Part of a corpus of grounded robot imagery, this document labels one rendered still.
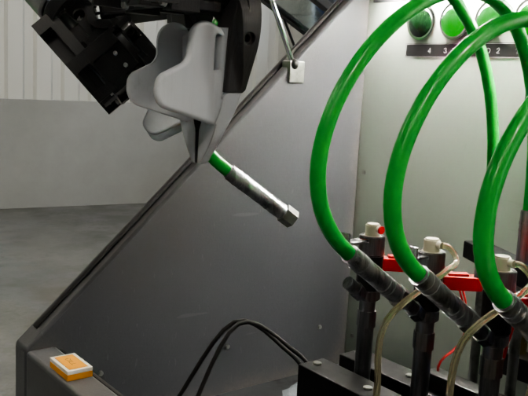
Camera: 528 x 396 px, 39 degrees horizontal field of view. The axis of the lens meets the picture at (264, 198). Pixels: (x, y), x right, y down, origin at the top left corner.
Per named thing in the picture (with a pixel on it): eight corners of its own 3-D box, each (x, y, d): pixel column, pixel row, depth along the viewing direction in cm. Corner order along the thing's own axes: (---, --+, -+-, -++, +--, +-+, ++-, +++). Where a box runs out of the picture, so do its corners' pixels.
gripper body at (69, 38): (114, 119, 84) (42, 38, 84) (172, 70, 84) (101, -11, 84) (103, 107, 76) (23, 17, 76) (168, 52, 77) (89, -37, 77)
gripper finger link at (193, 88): (137, 164, 48) (141, 16, 47) (214, 162, 52) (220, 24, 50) (162, 170, 46) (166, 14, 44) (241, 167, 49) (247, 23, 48)
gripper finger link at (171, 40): (115, 159, 51) (118, 18, 49) (190, 157, 54) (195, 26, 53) (137, 164, 48) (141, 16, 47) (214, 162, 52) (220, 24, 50)
